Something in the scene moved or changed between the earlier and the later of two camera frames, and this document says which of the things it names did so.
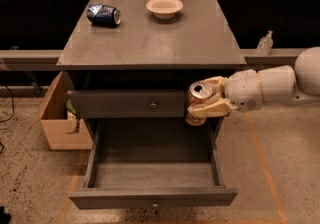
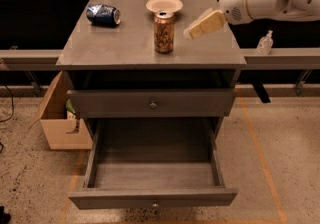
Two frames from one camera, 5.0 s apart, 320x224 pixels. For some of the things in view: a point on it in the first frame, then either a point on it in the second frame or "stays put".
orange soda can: x=199 y=92 -> x=164 y=32
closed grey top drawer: x=130 y=104 stays put
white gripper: x=242 y=90 -> x=233 y=3
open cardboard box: x=63 y=130 stays put
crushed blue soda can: x=103 y=15 stays put
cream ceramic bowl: x=164 y=7 stays put
